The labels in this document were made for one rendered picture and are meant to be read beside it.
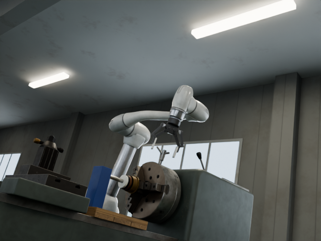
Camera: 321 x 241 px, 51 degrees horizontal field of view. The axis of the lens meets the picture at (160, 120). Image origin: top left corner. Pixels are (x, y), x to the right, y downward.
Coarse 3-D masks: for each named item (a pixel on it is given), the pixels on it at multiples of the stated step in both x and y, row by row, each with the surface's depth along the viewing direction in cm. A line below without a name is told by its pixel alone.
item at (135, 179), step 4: (128, 176) 174; (132, 176) 176; (128, 180) 173; (132, 180) 175; (136, 180) 176; (128, 184) 172; (132, 184) 174; (136, 184) 175; (124, 188) 173; (128, 188) 174; (132, 188) 174; (136, 188) 175; (128, 192) 178; (132, 192) 176
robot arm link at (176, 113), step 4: (172, 108) 196; (176, 108) 195; (172, 112) 195; (176, 112) 194; (180, 112) 195; (184, 112) 196; (172, 116) 195; (176, 116) 194; (180, 116) 195; (180, 120) 198
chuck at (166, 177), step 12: (144, 168) 190; (156, 168) 183; (168, 168) 187; (156, 180) 180; (168, 180) 177; (144, 192) 189; (168, 192) 174; (144, 204) 179; (156, 204) 173; (168, 204) 175; (132, 216) 182; (144, 216) 175; (156, 216) 175
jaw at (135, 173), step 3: (138, 165) 190; (135, 168) 190; (138, 168) 188; (141, 168) 191; (135, 171) 185; (138, 171) 187; (141, 171) 189; (132, 174) 186; (135, 174) 184; (138, 174) 185; (141, 174) 187; (138, 177) 183; (141, 177) 185; (144, 177) 187; (141, 180) 183; (144, 180) 185
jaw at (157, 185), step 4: (140, 184) 175; (144, 184) 176; (148, 184) 174; (152, 184) 175; (156, 184) 172; (140, 188) 174; (144, 188) 175; (148, 188) 174; (152, 188) 173; (156, 188) 172; (160, 188) 174; (164, 188) 174; (148, 192) 180; (152, 192) 178; (156, 192) 176; (164, 192) 173
